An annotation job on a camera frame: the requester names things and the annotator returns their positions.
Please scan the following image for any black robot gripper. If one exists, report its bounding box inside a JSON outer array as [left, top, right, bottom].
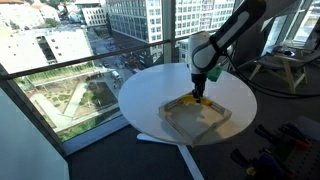
[[191, 74, 207, 103]]

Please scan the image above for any yellow banana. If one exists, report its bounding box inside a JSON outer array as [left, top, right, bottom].
[[179, 95, 213, 106]]

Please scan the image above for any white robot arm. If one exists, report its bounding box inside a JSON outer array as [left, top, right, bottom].
[[188, 0, 266, 103]]

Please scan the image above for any shallow wooden tray box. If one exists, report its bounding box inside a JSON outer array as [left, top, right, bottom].
[[159, 95, 232, 146]]

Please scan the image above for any round white table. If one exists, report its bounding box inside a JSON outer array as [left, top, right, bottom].
[[118, 63, 257, 180]]

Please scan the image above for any wooden lounge chair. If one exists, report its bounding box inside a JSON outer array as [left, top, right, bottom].
[[249, 46, 320, 95]]

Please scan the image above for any black window railing bar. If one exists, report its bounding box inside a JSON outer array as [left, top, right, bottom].
[[0, 24, 221, 81]]

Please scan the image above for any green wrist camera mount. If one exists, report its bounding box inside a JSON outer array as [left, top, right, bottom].
[[206, 66, 222, 82]]

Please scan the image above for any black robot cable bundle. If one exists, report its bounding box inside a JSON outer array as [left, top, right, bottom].
[[223, 49, 320, 100]]

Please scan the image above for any blue handled clamp tool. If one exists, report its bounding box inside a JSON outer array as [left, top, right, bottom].
[[230, 149, 296, 180]]

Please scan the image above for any orange handled clamp tool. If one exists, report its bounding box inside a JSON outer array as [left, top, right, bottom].
[[255, 123, 311, 149]]

